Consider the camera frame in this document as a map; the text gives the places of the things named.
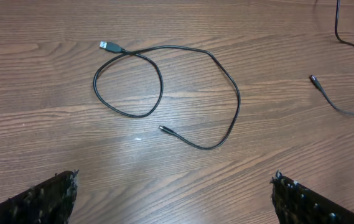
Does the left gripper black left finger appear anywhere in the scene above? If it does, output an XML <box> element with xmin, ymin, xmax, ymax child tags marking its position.
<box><xmin>0</xmin><ymin>170</ymin><xmax>78</xmax><ymax>224</ymax></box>

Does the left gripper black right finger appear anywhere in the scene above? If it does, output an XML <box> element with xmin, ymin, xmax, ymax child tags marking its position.
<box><xmin>271</xmin><ymin>171</ymin><xmax>354</xmax><ymax>224</ymax></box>

